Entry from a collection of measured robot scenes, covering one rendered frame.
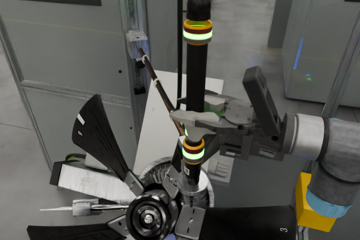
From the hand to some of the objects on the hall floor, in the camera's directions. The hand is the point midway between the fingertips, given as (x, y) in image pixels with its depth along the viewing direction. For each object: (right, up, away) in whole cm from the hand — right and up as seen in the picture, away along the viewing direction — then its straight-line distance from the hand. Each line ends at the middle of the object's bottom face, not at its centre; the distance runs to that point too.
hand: (180, 104), depth 51 cm
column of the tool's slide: (-19, -89, +143) cm, 169 cm away
